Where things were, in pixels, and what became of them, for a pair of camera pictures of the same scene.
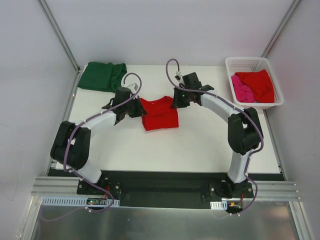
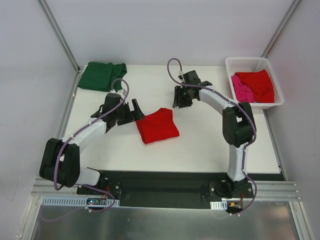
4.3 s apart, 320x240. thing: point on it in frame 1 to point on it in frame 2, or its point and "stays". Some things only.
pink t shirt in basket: x=243 y=93 stays
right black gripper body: x=180 y=97 stays
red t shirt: x=160 y=114 to x=158 y=126
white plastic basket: x=252 y=83 stays
